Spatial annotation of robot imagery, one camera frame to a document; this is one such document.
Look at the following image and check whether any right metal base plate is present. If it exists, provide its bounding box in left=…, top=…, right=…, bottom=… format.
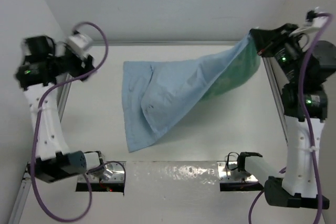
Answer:
left=217, top=161, right=258, bottom=183

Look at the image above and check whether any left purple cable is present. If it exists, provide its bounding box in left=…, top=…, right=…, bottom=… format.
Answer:
left=30, top=21, right=127, bottom=221

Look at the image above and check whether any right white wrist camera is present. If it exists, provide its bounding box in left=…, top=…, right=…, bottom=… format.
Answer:
left=290, top=7, right=328, bottom=36

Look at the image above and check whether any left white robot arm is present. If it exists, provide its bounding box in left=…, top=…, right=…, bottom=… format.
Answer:
left=15, top=31, right=103, bottom=183

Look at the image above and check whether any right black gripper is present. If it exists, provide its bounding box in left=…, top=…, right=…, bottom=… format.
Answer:
left=250, top=21, right=302, bottom=80

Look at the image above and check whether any purple cable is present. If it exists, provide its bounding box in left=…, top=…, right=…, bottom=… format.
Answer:
left=248, top=13, right=334, bottom=224
left=30, top=21, right=127, bottom=221

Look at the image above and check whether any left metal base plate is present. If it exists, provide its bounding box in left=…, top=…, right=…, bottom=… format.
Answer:
left=85, top=161, right=126, bottom=183

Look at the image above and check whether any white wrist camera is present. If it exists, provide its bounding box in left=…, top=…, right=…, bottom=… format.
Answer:
left=290, top=7, right=328, bottom=36
left=66, top=31, right=93, bottom=59

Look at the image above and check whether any aluminium table frame rail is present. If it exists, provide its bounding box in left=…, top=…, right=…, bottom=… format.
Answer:
left=10, top=40, right=313, bottom=224

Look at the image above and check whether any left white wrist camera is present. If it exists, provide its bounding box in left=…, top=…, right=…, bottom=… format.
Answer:
left=66, top=31, right=93, bottom=59

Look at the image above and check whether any light blue pillowcase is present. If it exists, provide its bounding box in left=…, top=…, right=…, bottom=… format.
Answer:
left=122, top=33, right=260, bottom=153

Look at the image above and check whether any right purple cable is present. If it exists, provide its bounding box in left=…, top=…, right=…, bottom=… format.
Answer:
left=248, top=13, right=334, bottom=224

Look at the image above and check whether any metal base plate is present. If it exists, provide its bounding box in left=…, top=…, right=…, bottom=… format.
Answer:
left=85, top=161, right=126, bottom=183
left=217, top=161, right=258, bottom=183

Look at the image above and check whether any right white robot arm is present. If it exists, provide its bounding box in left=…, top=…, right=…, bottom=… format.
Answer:
left=225, top=24, right=335, bottom=209

